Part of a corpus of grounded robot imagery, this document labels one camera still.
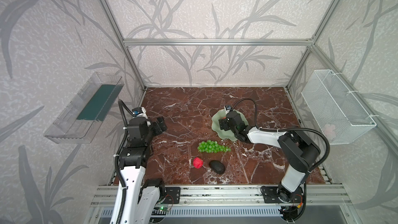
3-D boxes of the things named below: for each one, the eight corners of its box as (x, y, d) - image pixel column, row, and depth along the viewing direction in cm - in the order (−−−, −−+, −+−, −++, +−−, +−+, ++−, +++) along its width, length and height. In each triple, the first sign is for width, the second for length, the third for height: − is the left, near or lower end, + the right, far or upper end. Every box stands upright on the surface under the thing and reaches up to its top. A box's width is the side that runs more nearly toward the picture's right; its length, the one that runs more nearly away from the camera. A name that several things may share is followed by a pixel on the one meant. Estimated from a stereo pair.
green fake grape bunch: (198, 153, 89) (197, 150, 85) (198, 143, 93) (198, 140, 89) (230, 153, 89) (230, 150, 85) (229, 143, 93) (230, 140, 89)
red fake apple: (192, 164, 85) (191, 161, 81) (197, 158, 87) (197, 155, 83) (198, 170, 83) (197, 167, 79) (203, 163, 85) (203, 160, 81)
